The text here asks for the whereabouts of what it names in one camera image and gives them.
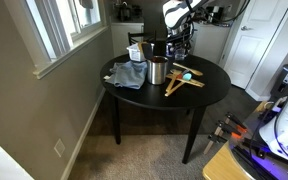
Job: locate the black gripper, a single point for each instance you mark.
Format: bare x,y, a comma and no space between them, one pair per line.
179,35

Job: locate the red plastic spoon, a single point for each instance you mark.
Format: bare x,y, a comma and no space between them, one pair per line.
179,76

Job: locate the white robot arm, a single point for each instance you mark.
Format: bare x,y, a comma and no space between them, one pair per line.
177,13

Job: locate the long wooden spoon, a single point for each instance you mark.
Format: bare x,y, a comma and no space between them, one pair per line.
192,70

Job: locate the wooden spoon in bucket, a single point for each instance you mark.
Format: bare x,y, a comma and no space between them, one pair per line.
140,47

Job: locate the steel bucket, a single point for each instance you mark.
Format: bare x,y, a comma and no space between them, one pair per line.
156,71

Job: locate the clear glass mug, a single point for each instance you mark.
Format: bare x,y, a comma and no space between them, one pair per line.
180,54

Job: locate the black chair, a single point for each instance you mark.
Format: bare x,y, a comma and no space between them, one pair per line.
137,36

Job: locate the white plastic basket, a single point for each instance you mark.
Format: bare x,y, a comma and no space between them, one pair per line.
134,53

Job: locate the flat wooden spatula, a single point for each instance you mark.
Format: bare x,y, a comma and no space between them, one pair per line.
195,82

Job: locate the black coffee maker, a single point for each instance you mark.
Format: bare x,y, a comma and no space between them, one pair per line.
123,11

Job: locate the blue cloth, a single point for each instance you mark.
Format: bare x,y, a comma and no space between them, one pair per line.
130,75

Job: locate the black round table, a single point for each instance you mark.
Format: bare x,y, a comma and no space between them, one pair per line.
157,96

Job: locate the white door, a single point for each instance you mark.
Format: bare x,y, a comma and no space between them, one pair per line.
250,50

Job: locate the small white paper tag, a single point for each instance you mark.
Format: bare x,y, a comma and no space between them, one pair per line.
107,77

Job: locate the black bar clamp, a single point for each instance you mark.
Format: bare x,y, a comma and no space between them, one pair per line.
215,140

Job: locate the black bin with lid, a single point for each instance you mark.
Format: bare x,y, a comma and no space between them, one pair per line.
285,80

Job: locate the light wooden bench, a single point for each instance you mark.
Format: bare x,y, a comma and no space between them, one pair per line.
220,166

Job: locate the metal robot mounting plate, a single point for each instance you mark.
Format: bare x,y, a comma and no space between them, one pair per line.
250,163

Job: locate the white window frame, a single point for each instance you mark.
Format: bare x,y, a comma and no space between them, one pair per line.
60,36

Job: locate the beige wall vent plate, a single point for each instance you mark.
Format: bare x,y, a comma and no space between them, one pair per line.
59,147

